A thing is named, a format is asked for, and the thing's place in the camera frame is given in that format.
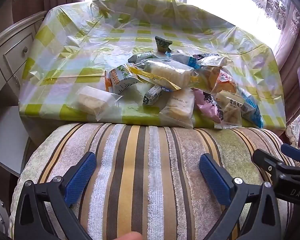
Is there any small green white stick packet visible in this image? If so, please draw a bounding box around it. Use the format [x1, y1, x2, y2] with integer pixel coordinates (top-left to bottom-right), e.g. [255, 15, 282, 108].
[143, 85, 163, 106]

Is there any green checked plastic tablecloth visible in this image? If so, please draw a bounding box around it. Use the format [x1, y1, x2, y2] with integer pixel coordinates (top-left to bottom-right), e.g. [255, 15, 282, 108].
[19, 0, 287, 130]

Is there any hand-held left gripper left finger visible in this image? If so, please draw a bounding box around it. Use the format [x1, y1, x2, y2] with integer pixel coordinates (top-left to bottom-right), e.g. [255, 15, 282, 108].
[14, 151, 97, 240]

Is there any bread packet with orange label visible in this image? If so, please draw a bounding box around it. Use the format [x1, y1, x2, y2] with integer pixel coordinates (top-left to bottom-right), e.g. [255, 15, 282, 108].
[199, 66, 242, 94]

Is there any person's left hand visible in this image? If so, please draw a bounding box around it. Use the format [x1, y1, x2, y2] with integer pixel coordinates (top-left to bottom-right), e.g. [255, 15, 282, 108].
[116, 231, 143, 240]

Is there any small clear yellow cake packet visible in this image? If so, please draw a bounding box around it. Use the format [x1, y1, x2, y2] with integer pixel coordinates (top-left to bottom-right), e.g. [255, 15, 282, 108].
[216, 91, 243, 130]

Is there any blue ended clear snack packet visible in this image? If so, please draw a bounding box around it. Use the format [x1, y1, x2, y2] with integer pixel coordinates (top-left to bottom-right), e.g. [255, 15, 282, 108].
[239, 89, 265, 128]

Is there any purple snack packet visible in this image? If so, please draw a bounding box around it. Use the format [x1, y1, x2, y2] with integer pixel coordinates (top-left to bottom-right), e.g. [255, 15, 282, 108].
[194, 88, 225, 130]

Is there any pink patterned curtain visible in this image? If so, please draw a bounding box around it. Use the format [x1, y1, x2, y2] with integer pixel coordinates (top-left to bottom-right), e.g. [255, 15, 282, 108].
[275, 5, 300, 143]

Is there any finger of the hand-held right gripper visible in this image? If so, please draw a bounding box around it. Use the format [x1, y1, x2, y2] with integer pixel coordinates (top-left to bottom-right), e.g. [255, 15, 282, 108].
[281, 144, 300, 163]
[252, 149, 300, 180]

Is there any yellow edged rice cake packet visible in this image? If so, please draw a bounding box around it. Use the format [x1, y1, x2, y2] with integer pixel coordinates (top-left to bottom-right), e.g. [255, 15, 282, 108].
[129, 58, 200, 91]

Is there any clear packet with printed date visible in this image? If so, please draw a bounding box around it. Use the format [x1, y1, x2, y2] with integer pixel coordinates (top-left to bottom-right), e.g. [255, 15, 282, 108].
[159, 88, 196, 128]

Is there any blue and white snack packet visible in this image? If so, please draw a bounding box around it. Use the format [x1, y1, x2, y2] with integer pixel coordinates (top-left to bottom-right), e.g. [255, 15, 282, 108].
[166, 52, 198, 68]

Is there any dark green snack packet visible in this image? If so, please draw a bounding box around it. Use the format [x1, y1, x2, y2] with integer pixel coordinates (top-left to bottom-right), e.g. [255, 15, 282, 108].
[155, 36, 172, 52]

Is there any striped plush cushion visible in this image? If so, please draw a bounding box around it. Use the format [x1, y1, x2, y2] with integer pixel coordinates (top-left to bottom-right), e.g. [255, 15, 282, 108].
[9, 122, 300, 240]

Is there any clear packet with pale cake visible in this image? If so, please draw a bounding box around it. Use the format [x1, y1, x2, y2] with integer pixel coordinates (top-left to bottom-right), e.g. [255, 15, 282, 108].
[77, 86, 123, 121]

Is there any floral lace curtain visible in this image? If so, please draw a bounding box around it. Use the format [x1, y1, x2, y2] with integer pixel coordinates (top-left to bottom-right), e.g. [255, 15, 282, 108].
[220, 0, 300, 30]

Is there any white dresser with drawers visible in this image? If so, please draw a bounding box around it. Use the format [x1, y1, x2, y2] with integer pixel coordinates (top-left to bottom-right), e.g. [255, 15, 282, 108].
[0, 10, 49, 180]

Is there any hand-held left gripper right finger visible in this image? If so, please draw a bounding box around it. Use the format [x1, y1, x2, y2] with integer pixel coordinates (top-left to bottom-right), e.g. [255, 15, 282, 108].
[199, 153, 282, 240]

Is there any orange and white snack packet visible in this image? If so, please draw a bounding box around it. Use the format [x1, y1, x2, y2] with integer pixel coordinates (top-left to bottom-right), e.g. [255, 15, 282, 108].
[104, 64, 140, 93]

